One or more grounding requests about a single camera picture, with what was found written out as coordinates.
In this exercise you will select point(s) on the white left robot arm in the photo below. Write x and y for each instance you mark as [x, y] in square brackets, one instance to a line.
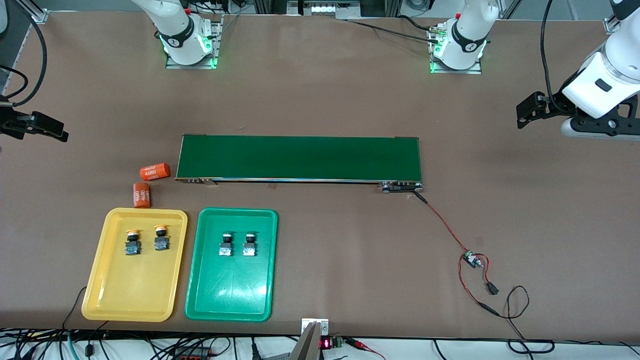
[600, 85]

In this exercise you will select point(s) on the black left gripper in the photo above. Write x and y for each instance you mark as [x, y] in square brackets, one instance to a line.
[554, 104]

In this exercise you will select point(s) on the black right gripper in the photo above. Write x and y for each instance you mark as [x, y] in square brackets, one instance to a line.
[15, 123]

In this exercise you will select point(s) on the green cap push button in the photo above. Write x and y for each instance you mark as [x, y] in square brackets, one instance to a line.
[249, 248]
[226, 248]

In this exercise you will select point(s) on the red power strip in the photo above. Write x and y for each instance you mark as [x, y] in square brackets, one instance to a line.
[192, 354]

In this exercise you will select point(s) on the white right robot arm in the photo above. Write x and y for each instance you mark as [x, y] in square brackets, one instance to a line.
[175, 30]

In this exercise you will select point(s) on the green conveyor belt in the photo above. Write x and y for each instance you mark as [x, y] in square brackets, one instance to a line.
[300, 157]

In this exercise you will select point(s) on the red digit display module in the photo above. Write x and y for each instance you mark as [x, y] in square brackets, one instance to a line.
[326, 343]

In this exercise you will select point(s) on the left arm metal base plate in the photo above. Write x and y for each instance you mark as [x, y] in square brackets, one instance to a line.
[456, 71]

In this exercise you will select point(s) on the metal rack with light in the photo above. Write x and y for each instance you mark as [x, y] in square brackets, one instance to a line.
[325, 9]

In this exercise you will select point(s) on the small controller circuit board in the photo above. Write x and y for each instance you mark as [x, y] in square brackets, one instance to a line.
[471, 260]

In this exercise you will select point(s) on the yellow cap push button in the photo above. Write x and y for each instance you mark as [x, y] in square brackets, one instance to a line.
[132, 245]
[161, 242]

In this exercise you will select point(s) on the green plastic tray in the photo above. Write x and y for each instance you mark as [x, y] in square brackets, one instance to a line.
[235, 290]

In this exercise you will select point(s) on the yellow plastic tray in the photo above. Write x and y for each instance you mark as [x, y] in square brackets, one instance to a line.
[130, 290]

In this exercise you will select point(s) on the orange cylinder white print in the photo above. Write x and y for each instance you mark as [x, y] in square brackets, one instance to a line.
[155, 171]
[141, 195]

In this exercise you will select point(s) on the grey camera stand bracket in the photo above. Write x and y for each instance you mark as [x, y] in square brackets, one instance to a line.
[310, 345]

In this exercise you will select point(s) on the aluminium frame profile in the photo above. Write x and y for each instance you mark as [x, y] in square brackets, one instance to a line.
[611, 25]
[39, 12]

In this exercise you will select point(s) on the red clip lead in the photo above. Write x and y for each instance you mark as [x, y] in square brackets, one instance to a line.
[357, 343]

